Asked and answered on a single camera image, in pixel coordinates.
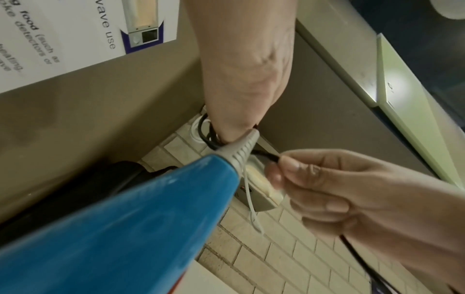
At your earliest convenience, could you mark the person's right hand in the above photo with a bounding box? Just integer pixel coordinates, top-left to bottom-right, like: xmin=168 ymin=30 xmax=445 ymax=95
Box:
xmin=264 ymin=148 xmax=442 ymax=261

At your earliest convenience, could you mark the person's left hand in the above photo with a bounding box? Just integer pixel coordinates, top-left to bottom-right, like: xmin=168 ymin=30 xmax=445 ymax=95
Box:
xmin=178 ymin=0 xmax=296 ymax=145

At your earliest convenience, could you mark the black power cable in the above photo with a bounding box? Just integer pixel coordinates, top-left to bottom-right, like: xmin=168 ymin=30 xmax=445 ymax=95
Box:
xmin=197 ymin=112 xmax=402 ymax=294

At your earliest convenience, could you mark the blue appliance with grey cord guard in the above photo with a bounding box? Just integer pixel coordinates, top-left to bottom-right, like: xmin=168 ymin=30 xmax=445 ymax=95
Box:
xmin=0 ymin=128 xmax=261 ymax=294

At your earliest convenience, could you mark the person's right forearm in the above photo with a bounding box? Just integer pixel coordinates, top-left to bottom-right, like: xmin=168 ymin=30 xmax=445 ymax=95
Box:
xmin=416 ymin=181 xmax=465 ymax=292

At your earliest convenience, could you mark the white overhead cabinet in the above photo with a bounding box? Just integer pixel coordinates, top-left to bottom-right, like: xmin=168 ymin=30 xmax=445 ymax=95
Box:
xmin=295 ymin=0 xmax=465 ymax=191

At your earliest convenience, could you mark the white box with red edge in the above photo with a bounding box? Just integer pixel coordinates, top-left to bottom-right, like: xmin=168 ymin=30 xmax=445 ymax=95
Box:
xmin=170 ymin=257 xmax=235 ymax=294

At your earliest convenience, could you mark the black countertop appliance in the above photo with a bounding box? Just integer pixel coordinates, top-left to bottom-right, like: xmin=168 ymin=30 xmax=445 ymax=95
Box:
xmin=0 ymin=160 xmax=179 ymax=246

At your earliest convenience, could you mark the white round object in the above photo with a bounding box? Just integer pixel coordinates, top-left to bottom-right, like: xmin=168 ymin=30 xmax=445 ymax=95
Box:
xmin=430 ymin=0 xmax=465 ymax=20

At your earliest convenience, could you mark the white round wall fitting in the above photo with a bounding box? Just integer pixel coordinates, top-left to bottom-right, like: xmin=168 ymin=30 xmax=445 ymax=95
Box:
xmin=187 ymin=105 xmax=222 ymax=144

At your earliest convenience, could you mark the white wall outlet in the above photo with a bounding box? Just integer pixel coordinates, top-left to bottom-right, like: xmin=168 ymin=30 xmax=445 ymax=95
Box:
xmin=234 ymin=159 xmax=288 ymax=214

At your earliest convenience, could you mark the white cable tie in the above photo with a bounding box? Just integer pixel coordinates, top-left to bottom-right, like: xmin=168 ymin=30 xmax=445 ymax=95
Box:
xmin=241 ymin=168 xmax=266 ymax=237

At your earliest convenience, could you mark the white printed wall poster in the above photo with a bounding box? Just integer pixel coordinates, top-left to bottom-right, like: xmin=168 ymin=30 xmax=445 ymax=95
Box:
xmin=0 ymin=0 xmax=181 ymax=94

